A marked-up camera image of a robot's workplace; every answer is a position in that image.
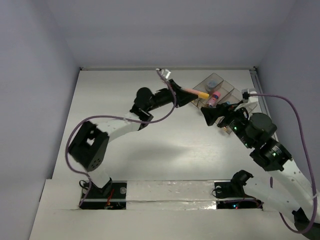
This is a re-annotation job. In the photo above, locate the paper clip jar far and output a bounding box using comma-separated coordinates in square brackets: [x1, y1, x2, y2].
[205, 80, 217, 92]

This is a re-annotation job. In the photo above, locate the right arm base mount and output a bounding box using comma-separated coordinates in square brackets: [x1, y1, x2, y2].
[211, 170, 263, 210]

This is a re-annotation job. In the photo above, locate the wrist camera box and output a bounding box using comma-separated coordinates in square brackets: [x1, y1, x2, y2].
[241, 88, 259, 112]
[155, 68, 171, 82]

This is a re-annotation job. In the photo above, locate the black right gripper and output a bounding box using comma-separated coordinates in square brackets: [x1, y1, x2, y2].
[199, 100, 253, 148]

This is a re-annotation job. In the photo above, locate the pink cap glue bottle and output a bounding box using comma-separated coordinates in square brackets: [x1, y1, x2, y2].
[206, 91, 221, 108]

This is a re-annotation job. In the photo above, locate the orange highlighter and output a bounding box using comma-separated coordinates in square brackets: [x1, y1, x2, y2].
[181, 88, 200, 96]

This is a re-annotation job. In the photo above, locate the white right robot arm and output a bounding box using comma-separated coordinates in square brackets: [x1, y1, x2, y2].
[200, 103, 320, 240]

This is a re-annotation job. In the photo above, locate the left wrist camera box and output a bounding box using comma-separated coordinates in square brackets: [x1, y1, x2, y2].
[155, 68, 171, 82]

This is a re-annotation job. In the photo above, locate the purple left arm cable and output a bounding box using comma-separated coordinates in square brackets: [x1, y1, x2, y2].
[64, 68, 179, 206]

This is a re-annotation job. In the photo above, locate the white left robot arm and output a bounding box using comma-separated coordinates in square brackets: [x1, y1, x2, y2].
[66, 79, 198, 198]

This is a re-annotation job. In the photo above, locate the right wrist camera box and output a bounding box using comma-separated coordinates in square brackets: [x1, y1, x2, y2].
[241, 88, 259, 112]

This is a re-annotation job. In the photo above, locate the clear four-compartment organizer tray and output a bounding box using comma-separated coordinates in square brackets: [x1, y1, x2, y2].
[192, 73, 252, 141]

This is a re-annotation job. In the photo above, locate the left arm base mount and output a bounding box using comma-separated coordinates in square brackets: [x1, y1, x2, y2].
[79, 179, 127, 210]

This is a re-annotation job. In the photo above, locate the yellow-orange highlighter cap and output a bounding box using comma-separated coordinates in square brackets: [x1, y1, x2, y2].
[198, 92, 210, 99]

